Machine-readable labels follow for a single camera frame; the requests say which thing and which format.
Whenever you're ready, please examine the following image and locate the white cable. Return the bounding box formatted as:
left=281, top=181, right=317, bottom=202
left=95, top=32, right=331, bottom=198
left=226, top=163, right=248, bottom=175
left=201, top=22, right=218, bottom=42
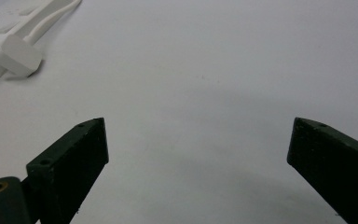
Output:
left=23, top=0, right=83, bottom=45

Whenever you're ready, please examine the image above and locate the white plug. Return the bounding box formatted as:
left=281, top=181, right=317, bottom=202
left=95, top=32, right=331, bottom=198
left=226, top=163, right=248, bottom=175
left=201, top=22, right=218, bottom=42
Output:
left=0, top=34, right=43, bottom=78

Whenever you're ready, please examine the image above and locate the white power strip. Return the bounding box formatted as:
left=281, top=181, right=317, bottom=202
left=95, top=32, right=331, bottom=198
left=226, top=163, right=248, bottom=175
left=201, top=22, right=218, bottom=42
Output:
left=0, top=0, right=65, bottom=95

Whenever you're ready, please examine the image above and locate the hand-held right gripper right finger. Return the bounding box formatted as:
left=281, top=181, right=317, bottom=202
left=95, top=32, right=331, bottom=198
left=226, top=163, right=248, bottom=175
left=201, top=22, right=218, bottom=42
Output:
left=286, top=117, right=358, bottom=224

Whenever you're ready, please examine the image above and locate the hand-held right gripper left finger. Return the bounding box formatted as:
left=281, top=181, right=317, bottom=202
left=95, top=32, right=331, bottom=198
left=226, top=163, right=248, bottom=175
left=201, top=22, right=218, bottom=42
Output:
left=25, top=117, right=110, bottom=224

